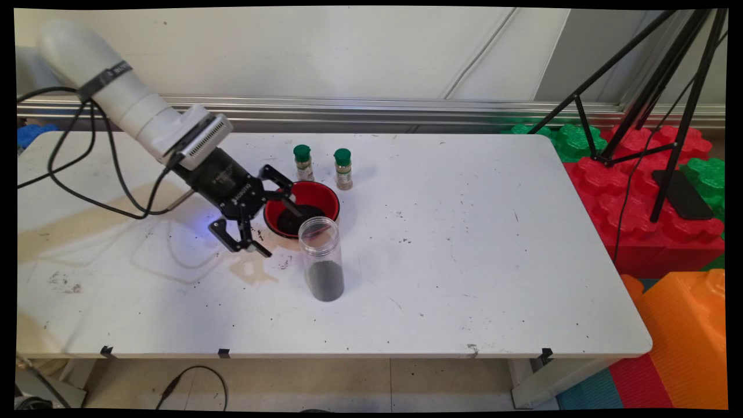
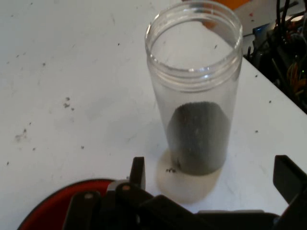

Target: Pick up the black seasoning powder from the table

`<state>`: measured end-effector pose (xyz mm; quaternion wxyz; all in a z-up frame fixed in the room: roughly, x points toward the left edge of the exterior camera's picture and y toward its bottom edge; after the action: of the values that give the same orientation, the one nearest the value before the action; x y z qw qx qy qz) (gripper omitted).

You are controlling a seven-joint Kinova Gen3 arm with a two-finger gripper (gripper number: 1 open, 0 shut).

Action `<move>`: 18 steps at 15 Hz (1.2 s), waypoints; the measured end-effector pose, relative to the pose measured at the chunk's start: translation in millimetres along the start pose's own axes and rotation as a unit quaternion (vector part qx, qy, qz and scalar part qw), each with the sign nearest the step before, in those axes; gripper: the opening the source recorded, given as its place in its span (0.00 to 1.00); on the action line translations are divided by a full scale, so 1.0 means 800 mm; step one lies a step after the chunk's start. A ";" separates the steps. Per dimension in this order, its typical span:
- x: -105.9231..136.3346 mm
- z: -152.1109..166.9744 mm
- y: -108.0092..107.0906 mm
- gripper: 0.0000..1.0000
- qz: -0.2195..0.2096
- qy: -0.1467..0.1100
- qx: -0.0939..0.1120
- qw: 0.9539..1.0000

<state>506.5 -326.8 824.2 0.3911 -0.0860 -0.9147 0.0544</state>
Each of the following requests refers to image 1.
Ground white table leg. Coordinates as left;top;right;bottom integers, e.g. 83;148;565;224
511;357;617;409

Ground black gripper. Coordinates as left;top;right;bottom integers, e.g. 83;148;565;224
174;147;302;258

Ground clear plastic jar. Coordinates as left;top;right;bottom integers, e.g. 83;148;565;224
298;217;345;302

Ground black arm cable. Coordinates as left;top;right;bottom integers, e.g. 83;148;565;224
17;87;195;220

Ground aluminium wall rail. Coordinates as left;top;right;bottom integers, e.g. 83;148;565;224
16;93;726;134

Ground grey table foot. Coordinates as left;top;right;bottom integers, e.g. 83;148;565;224
15;363;88;409

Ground black seeds pile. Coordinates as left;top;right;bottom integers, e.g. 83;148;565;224
276;204;326;236

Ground black floor cable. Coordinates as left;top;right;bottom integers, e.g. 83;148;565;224
156;366;228;411

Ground red giant building block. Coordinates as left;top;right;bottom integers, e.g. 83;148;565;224
562;125;725;279

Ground black velcro arm strap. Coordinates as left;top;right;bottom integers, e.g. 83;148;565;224
77;61;133;104

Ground green-capped spice bottle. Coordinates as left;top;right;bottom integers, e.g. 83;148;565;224
293;145;315;182
334;148;354;191

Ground red floor mat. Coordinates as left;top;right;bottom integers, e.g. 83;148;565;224
608;354;674;410

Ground black flat phone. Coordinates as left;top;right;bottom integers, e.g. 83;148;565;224
651;169;715;220

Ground orange giant building block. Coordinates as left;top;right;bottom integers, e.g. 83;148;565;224
620;269;728;410

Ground teal floor mat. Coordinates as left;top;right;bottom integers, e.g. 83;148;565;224
556;367;625;410

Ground black tripod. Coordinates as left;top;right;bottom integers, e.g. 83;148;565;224
527;9;728;223

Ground red bowl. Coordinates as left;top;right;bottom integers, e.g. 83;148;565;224
263;181;341;240

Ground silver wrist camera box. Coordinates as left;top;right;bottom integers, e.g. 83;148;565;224
173;113;234;164

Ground green giant building block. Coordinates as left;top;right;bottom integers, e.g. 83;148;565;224
502;123;608;163
679;158;726;222

